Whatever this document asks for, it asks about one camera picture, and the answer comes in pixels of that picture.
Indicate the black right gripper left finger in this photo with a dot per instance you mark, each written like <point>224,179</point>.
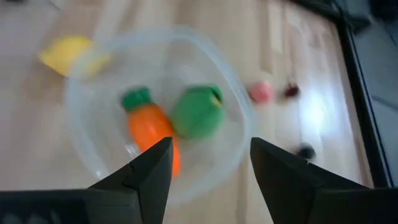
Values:
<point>124,199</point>

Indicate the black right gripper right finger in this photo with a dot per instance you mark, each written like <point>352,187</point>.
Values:
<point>295,193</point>

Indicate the small dark round toy fruit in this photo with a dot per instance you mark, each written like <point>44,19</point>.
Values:
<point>306,151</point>

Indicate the orange toy carrot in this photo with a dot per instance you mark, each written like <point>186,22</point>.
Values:
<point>147,124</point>

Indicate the small dark red toy fruit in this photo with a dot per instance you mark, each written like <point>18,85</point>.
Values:
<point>291,91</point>

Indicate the small pink toy fruit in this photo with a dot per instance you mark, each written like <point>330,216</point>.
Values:
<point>261,92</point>

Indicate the green toy vegetable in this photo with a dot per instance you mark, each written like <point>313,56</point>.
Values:
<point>197,113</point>

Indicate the yellow toy lemon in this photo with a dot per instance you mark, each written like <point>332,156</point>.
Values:
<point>66,54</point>

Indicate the clear plastic container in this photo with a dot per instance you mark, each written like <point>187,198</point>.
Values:
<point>202,161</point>

